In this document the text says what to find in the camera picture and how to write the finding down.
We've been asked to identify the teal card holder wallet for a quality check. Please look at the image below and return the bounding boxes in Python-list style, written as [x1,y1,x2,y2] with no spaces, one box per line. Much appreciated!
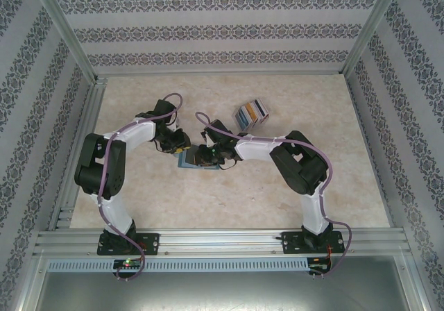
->
[176,144,221,171]

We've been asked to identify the stack of cards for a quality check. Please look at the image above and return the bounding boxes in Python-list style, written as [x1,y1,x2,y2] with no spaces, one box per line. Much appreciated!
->
[234,97,271,131]

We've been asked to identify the left controller board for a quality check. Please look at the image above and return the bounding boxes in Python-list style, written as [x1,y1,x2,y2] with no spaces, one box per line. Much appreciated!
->
[113,258,143,270]

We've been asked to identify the controller board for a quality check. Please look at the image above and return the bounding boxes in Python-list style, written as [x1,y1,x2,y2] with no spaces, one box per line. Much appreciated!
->
[113,258,143,270]
[308,257,332,274]

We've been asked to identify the grey metal sheet panel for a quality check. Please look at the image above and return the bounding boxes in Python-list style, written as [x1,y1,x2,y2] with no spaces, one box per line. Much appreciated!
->
[20,271,427,311]

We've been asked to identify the right controller board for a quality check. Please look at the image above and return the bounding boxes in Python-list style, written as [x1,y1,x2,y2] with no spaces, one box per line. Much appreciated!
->
[308,257,332,274]

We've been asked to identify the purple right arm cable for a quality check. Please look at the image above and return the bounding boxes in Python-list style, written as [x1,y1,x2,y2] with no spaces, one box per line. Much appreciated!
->
[195,111,355,280]

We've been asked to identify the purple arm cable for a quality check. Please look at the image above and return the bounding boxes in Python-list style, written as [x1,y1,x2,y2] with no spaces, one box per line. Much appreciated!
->
[96,93,184,283]
[195,111,355,280]

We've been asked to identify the aluminium back rail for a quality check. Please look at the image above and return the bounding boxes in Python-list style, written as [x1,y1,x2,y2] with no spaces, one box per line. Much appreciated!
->
[93,69,350,80]

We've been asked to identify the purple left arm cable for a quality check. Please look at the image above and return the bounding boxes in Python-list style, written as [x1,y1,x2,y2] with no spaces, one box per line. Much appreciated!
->
[96,93,184,283]

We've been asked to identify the aluminium front rail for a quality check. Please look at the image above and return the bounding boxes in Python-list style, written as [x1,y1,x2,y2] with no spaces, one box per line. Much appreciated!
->
[34,228,410,256]

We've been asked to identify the aluminium side rail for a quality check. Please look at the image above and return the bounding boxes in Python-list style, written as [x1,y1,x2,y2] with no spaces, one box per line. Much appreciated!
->
[48,78,108,230]

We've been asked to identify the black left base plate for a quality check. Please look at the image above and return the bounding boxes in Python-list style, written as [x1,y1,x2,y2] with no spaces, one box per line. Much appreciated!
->
[96,233,161,256]

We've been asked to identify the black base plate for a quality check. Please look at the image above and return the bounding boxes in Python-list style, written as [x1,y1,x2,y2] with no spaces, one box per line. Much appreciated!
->
[281,230,346,255]
[96,233,161,256]

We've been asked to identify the slotted grey cable duct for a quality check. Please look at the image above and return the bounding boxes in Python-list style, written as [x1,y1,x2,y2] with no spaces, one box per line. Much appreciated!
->
[46,258,309,272]

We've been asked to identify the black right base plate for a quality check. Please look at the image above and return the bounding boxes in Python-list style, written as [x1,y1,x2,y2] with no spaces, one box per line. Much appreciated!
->
[281,230,346,255]

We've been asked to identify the aluminium frame post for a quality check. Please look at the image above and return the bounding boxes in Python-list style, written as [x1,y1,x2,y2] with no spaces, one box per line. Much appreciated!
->
[341,0,407,78]
[29,0,100,85]

